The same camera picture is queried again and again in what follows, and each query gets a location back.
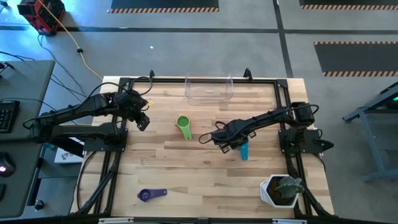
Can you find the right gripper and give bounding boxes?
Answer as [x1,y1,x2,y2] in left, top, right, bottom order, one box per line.
[211,122,257,154]

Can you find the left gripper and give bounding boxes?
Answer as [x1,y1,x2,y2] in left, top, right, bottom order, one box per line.
[117,89,151,132]

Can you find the teal measuring cup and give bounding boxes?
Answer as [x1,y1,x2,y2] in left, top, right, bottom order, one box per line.
[239,139,250,161]

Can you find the green measuring cup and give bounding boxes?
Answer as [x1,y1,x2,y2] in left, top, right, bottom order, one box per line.
[174,114,193,141]

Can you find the purple measuring cup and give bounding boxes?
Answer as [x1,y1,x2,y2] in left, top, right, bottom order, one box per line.
[137,188,168,203]

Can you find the clear plastic basket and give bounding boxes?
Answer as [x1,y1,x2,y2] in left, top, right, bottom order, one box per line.
[184,72,234,106]

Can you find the white angular plant pot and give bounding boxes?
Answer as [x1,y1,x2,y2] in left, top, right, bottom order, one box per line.
[259,174,301,208]

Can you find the green cactus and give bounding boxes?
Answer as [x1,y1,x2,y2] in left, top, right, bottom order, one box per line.
[273,175,305,200]

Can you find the white printed box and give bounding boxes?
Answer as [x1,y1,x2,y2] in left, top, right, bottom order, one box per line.
[54,146,85,165]

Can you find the black hazard-striped floor mat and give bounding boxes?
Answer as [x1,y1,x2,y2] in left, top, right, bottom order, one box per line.
[107,0,220,14]
[313,40,398,78]
[298,0,398,10]

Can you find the grey desk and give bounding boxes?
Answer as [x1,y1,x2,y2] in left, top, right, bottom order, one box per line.
[0,138,44,218]
[0,60,56,141]

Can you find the black keyboard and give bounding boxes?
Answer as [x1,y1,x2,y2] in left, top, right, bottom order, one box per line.
[0,100,21,134]

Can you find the red and black case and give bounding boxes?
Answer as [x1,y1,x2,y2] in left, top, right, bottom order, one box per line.
[17,0,66,35]

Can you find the black computer mouse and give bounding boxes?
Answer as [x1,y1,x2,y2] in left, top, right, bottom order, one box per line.
[0,151,16,178]

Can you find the blue-grey metal table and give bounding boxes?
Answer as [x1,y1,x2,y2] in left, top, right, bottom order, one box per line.
[341,81,398,183]

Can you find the yellow extension cable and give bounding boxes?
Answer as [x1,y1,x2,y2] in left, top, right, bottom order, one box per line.
[37,0,104,81]

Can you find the white bracket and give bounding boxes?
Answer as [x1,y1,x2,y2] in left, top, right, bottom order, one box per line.
[98,217,134,224]
[272,218,308,224]

